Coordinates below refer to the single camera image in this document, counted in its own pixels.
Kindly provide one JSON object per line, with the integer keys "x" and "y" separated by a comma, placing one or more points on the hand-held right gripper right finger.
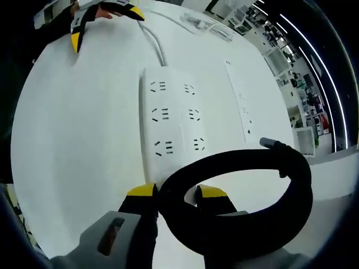
{"x": 217, "y": 203}

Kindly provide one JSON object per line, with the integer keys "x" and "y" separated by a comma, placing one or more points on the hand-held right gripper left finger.
{"x": 137, "y": 224}

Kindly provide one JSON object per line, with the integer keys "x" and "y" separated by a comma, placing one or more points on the white charger block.
{"x": 191, "y": 196}

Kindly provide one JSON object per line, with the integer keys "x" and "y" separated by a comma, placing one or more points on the white power strip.
{"x": 174, "y": 126}

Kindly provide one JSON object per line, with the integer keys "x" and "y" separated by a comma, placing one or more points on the white desk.
{"x": 84, "y": 126}

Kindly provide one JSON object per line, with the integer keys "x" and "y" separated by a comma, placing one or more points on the built-in desk socket strip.
{"x": 238, "y": 95}

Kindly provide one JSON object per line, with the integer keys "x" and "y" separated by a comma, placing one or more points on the long ceiling light strip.
{"x": 335, "y": 92}
{"x": 322, "y": 81}

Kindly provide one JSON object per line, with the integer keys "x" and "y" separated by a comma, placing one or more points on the person's left hand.
{"x": 105, "y": 14}

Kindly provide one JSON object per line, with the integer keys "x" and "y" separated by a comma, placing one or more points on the white mesh office chair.
{"x": 305, "y": 140}

